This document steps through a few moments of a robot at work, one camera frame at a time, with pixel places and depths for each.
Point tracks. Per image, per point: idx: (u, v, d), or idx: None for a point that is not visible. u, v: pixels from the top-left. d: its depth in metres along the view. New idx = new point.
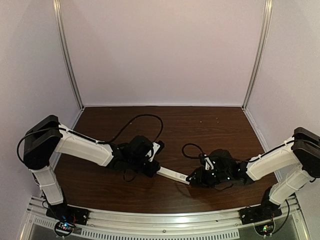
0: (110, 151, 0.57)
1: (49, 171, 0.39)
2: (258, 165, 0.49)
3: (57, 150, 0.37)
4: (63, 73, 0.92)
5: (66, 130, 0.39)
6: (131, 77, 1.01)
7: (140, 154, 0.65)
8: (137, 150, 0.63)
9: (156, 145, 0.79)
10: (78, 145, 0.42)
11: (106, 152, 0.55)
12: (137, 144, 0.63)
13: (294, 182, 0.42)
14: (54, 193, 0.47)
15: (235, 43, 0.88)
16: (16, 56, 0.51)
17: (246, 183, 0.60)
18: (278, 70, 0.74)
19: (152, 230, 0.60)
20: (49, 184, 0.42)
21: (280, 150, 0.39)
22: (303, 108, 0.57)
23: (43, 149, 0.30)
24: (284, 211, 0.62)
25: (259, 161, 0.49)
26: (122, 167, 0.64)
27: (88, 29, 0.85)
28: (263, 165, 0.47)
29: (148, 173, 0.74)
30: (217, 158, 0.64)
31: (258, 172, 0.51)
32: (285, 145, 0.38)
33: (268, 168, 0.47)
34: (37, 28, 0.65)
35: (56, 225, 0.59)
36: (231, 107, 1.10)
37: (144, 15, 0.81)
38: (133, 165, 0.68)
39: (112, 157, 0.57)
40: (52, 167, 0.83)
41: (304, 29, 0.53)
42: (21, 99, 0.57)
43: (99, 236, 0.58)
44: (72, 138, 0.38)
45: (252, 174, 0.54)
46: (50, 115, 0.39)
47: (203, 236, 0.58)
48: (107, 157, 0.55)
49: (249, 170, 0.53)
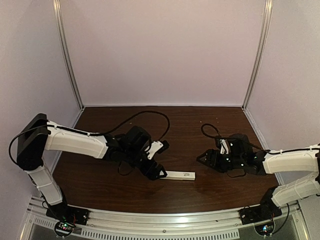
0: (103, 141, 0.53)
1: (45, 172, 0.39)
2: (272, 160, 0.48)
3: (47, 149, 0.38)
4: (63, 73, 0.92)
5: (55, 126, 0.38)
6: (131, 77, 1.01)
7: (138, 146, 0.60)
8: (133, 140, 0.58)
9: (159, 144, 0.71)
10: (69, 140, 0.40)
11: (99, 143, 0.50)
12: (134, 134, 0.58)
13: (302, 190, 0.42)
14: (52, 193, 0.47)
15: (235, 43, 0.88)
16: (16, 57, 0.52)
17: (258, 173, 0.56)
18: (278, 69, 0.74)
19: (152, 230, 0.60)
20: (46, 185, 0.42)
21: (303, 153, 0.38)
22: (303, 108, 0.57)
23: (35, 149, 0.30)
24: (284, 211, 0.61)
25: (281, 156, 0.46)
26: (119, 157, 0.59)
27: (88, 29, 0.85)
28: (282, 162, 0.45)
29: (148, 168, 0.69)
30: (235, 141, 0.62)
31: (274, 167, 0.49)
32: (310, 150, 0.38)
33: (285, 167, 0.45)
34: (37, 28, 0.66)
35: (56, 225, 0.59)
36: (232, 107, 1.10)
37: (144, 15, 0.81)
38: (130, 158, 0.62)
39: (106, 148, 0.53)
40: (52, 167, 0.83)
41: (305, 29, 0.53)
42: (20, 98, 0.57)
43: (99, 236, 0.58)
44: (61, 133, 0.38)
45: (267, 167, 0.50)
46: (38, 114, 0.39)
47: (203, 236, 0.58)
48: (101, 149, 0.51)
49: (266, 161, 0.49)
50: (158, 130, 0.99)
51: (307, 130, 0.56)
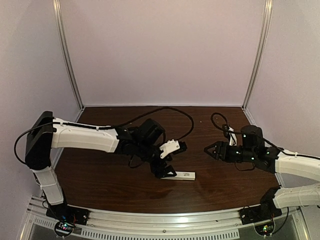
0: (114, 135, 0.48)
1: (51, 172, 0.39)
2: (285, 161, 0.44)
3: (56, 146, 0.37)
4: (63, 73, 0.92)
5: (61, 123, 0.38)
6: (130, 77, 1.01)
7: (151, 139, 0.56)
8: (147, 133, 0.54)
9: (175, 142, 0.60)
10: (76, 136, 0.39)
11: (108, 137, 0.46)
12: (148, 127, 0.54)
13: (305, 198, 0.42)
14: (55, 194, 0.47)
15: (235, 43, 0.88)
16: (16, 57, 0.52)
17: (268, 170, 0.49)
18: (278, 69, 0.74)
19: (152, 229, 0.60)
20: (49, 185, 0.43)
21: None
22: (303, 108, 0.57)
23: (42, 148, 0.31)
24: (284, 212, 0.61)
25: (296, 158, 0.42)
26: (131, 151, 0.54)
27: (88, 28, 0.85)
28: (295, 165, 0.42)
29: (157, 163, 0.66)
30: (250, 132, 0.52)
31: (286, 168, 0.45)
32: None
33: (295, 171, 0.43)
34: (37, 28, 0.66)
35: (56, 225, 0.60)
36: (232, 107, 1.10)
37: (143, 15, 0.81)
38: (142, 153, 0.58)
39: (118, 141, 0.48)
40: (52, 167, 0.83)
41: (304, 29, 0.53)
42: (20, 98, 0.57)
43: (99, 236, 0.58)
44: (68, 130, 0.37)
45: (278, 166, 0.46)
46: (45, 112, 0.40)
47: (203, 236, 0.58)
48: (112, 143, 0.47)
49: (280, 161, 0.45)
50: None
51: (307, 130, 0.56)
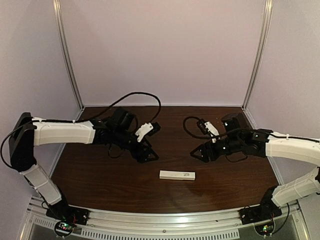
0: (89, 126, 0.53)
1: (40, 171, 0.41)
2: (279, 144, 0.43)
3: (38, 144, 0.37)
4: (63, 73, 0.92)
5: (40, 121, 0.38)
6: (131, 77, 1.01)
7: (125, 125, 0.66)
8: (120, 121, 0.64)
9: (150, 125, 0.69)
10: (56, 131, 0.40)
11: (84, 128, 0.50)
12: (119, 114, 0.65)
13: (303, 189, 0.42)
14: (51, 192, 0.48)
15: (235, 43, 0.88)
16: (15, 57, 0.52)
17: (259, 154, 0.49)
18: (278, 69, 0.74)
19: (152, 229, 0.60)
20: (43, 184, 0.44)
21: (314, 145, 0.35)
22: (303, 107, 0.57)
23: (26, 147, 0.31)
24: (284, 211, 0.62)
25: (287, 141, 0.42)
26: (107, 139, 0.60)
27: (88, 28, 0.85)
28: (287, 148, 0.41)
29: (136, 148, 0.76)
30: (228, 121, 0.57)
31: (277, 151, 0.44)
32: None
33: (285, 153, 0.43)
34: (37, 27, 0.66)
35: (56, 225, 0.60)
36: (232, 107, 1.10)
37: (143, 14, 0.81)
38: (119, 140, 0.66)
39: (94, 132, 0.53)
40: (52, 167, 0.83)
41: (304, 29, 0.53)
42: (20, 99, 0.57)
43: (99, 236, 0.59)
44: (47, 126, 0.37)
45: (269, 149, 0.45)
46: (23, 113, 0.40)
47: (203, 236, 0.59)
48: (89, 134, 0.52)
49: (270, 143, 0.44)
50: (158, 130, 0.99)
51: (307, 130, 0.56)
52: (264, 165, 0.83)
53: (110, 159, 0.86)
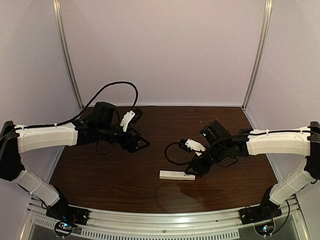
0: (72, 128, 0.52)
1: (31, 175, 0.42)
2: (261, 141, 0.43)
3: (22, 151, 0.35)
4: (63, 73, 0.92)
5: (22, 127, 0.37)
6: (131, 77, 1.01)
7: (107, 119, 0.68)
8: (100, 116, 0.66)
9: (132, 114, 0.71)
10: (40, 136, 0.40)
11: (67, 130, 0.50)
12: (98, 111, 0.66)
13: (296, 182, 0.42)
14: (47, 192, 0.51)
15: (235, 43, 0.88)
16: (15, 57, 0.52)
17: (242, 153, 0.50)
18: (278, 70, 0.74)
19: (152, 230, 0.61)
20: (38, 187, 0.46)
21: (293, 137, 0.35)
22: (303, 107, 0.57)
23: (12, 154, 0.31)
24: (284, 211, 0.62)
25: (267, 136, 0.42)
26: (89, 137, 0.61)
27: (87, 28, 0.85)
28: (269, 143, 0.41)
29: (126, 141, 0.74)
30: (207, 132, 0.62)
31: (260, 149, 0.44)
32: (301, 132, 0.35)
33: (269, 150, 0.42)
34: (37, 28, 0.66)
35: (56, 225, 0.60)
36: (232, 107, 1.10)
37: (143, 14, 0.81)
38: (104, 134, 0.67)
39: (77, 132, 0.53)
40: (52, 167, 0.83)
41: (304, 30, 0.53)
42: (20, 99, 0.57)
43: (100, 236, 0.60)
44: (30, 132, 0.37)
45: (251, 147, 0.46)
46: (5, 122, 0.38)
47: (203, 236, 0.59)
48: (72, 135, 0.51)
49: (250, 142, 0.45)
50: (158, 131, 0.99)
51: None
52: (264, 165, 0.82)
53: (109, 159, 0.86)
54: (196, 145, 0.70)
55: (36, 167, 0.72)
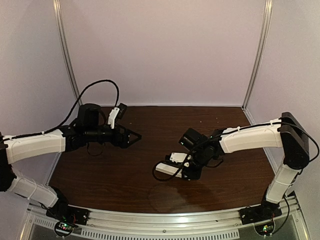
0: (60, 135, 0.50)
1: (24, 182, 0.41)
2: (235, 138, 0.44)
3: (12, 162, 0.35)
4: (63, 73, 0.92)
5: (10, 138, 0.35)
6: (130, 77, 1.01)
7: (92, 121, 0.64)
8: (86, 119, 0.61)
9: (117, 110, 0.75)
10: (27, 146, 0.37)
11: (55, 137, 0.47)
12: (83, 112, 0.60)
13: (284, 178, 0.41)
14: (45, 195, 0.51)
15: (234, 42, 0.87)
16: (15, 56, 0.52)
17: (217, 152, 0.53)
18: (278, 69, 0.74)
19: (152, 229, 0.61)
20: (34, 191, 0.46)
21: (264, 129, 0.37)
22: (303, 107, 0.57)
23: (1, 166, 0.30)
24: (284, 211, 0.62)
25: (239, 133, 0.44)
26: (79, 142, 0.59)
27: (87, 27, 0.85)
28: (241, 139, 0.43)
29: (114, 136, 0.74)
30: (184, 140, 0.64)
31: (234, 145, 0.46)
32: (271, 125, 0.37)
33: (243, 146, 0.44)
34: (37, 27, 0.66)
35: (56, 225, 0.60)
36: (232, 107, 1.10)
37: (143, 13, 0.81)
38: (92, 136, 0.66)
39: (65, 139, 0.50)
40: (52, 167, 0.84)
41: (305, 29, 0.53)
42: (20, 99, 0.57)
43: (100, 236, 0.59)
44: (18, 142, 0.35)
45: (225, 145, 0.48)
46: None
47: (203, 236, 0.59)
48: (60, 142, 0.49)
49: (224, 140, 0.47)
50: (157, 130, 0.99)
51: (306, 129, 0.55)
52: (264, 165, 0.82)
53: (109, 159, 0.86)
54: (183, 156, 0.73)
55: (36, 168, 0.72)
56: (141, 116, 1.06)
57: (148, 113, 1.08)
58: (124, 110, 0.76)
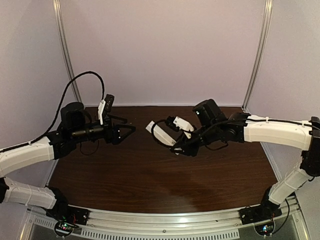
0: (47, 142, 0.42)
1: (18, 189, 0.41)
2: (262, 129, 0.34)
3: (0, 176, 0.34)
4: (62, 73, 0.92)
5: None
6: (131, 77, 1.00)
7: (80, 120, 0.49)
8: (72, 122, 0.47)
9: (102, 102, 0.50)
10: (14, 159, 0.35)
11: (40, 146, 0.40)
12: (65, 116, 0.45)
13: (293, 182, 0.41)
14: (43, 196, 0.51)
15: (234, 42, 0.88)
16: (16, 56, 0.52)
17: (237, 138, 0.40)
18: (278, 69, 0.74)
19: (152, 229, 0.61)
20: (29, 196, 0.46)
21: (296, 128, 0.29)
22: (303, 107, 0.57)
23: None
24: (284, 211, 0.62)
25: (268, 124, 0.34)
26: (68, 148, 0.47)
27: (87, 27, 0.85)
28: (269, 132, 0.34)
29: (106, 133, 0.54)
30: (200, 110, 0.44)
31: (257, 136, 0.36)
32: (302, 125, 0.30)
33: (267, 138, 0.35)
34: (37, 28, 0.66)
35: (56, 225, 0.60)
36: (232, 107, 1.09)
37: (143, 13, 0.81)
38: (81, 136, 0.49)
39: (53, 147, 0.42)
40: (52, 168, 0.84)
41: (304, 29, 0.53)
42: (21, 99, 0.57)
43: (99, 236, 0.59)
44: (3, 156, 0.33)
45: (247, 134, 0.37)
46: None
47: (203, 236, 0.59)
48: (48, 150, 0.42)
49: (248, 128, 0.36)
50: None
51: None
52: (264, 165, 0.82)
53: (109, 159, 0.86)
54: (187, 124, 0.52)
55: (36, 168, 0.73)
56: (141, 117, 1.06)
57: (148, 113, 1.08)
58: (112, 101, 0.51)
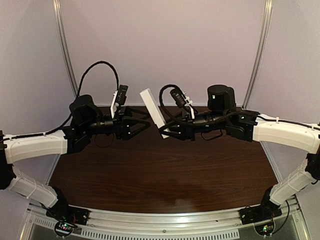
0: (62, 136, 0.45)
1: (24, 180, 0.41)
2: (273, 129, 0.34)
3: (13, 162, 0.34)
4: (63, 73, 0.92)
5: (10, 138, 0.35)
6: (131, 77, 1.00)
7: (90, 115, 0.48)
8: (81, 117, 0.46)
9: (114, 95, 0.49)
10: (26, 147, 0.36)
11: (54, 139, 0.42)
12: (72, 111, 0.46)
13: (296, 183, 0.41)
14: (44, 196, 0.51)
15: (235, 42, 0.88)
16: (16, 57, 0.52)
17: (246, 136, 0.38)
18: (278, 69, 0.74)
19: (152, 229, 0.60)
20: (33, 191, 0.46)
21: (305, 131, 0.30)
22: (302, 107, 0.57)
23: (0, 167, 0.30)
24: (284, 211, 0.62)
25: (279, 125, 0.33)
26: (84, 143, 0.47)
27: (87, 27, 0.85)
28: (279, 133, 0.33)
29: (116, 129, 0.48)
30: (218, 94, 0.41)
31: (266, 136, 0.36)
32: (311, 129, 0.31)
33: (275, 139, 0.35)
34: (37, 27, 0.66)
35: (56, 225, 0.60)
36: None
37: (143, 13, 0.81)
38: (93, 129, 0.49)
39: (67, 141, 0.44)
40: (52, 167, 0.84)
41: (304, 30, 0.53)
42: (20, 99, 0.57)
43: (99, 236, 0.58)
44: (18, 142, 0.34)
45: (256, 132, 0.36)
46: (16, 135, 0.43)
47: (203, 236, 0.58)
48: (61, 144, 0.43)
49: (258, 127, 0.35)
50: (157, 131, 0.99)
51: None
52: (264, 165, 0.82)
53: (109, 159, 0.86)
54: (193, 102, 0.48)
55: (36, 168, 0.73)
56: None
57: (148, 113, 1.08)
58: (123, 93, 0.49)
